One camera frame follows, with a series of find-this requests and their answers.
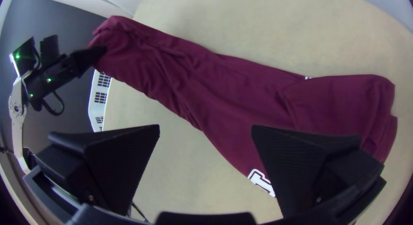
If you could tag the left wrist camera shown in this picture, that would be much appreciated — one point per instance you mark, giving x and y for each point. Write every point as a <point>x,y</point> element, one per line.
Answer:
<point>50,49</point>

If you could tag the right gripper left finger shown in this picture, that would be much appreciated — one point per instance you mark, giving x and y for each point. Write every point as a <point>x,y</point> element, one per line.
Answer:
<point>113,167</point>

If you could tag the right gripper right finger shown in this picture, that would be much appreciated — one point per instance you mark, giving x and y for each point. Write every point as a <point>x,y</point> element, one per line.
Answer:
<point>300,173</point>

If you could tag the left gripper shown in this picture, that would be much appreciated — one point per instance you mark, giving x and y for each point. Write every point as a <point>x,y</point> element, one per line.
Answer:
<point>63,71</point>

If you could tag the white laundry basket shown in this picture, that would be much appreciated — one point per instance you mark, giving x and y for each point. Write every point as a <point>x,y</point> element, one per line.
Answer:
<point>98,110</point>

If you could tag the maroon t-shirt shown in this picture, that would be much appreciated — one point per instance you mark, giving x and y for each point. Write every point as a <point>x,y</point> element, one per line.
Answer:
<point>226,89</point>

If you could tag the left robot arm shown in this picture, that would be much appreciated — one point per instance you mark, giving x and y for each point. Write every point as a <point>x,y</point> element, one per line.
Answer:
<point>16,105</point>

